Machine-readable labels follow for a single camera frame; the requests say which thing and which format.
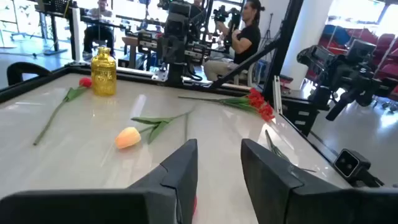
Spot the black video camera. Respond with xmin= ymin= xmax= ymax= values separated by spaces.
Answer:
xmin=213 ymin=4 xmax=242 ymax=47

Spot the small black table camera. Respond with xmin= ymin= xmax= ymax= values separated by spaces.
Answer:
xmin=333 ymin=148 xmax=385 ymax=188

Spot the yellow glass vase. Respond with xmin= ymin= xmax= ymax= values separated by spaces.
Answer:
xmin=90 ymin=46 xmax=118 ymax=96

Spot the person holding video camera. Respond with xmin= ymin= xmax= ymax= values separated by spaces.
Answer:
xmin=203 ymin=0 xmax=266 ymax=82

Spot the black camera rig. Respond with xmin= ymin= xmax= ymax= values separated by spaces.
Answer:
xmin=297 ymin=39 xmax=398 ymax=122

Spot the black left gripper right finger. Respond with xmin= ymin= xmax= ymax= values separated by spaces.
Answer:
xmin=241 ymin=139 xmax=398 ymax=224

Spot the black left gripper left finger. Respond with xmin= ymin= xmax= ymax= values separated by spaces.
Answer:
xmin=0 ymin=139 xmax=198 ymax=224

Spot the peach tulip flower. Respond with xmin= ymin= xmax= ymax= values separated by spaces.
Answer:
xmin=114 ymin=107 xmax=197 ymax=150

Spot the white pillar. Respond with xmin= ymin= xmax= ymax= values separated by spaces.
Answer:
xmin=281 ymin=0 xmax=333 ymax=91

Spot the red tulip flower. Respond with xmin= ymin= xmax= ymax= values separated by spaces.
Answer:
xmin=32 ymin=77 xmax=93 ymax=146

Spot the black chair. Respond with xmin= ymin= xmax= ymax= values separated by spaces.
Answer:
xmin=6 ymin=61 xmax=52 ymax=86

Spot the seated person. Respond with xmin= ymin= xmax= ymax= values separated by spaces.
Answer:
xmin=82 ymin=0 xmax=116 ymax=60

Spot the red flower bunch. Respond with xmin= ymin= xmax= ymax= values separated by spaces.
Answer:
xmin=178 ymin=87 xmax=276 ymax=123

